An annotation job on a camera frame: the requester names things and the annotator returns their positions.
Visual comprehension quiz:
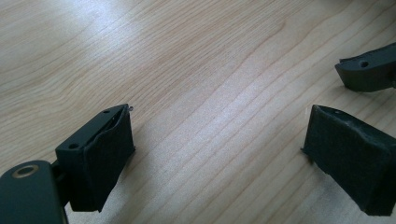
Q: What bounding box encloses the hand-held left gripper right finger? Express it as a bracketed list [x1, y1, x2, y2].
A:
[301, 104, 396, 217]

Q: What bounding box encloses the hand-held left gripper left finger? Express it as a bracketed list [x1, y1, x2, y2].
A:
[55, 103, 136, 214]

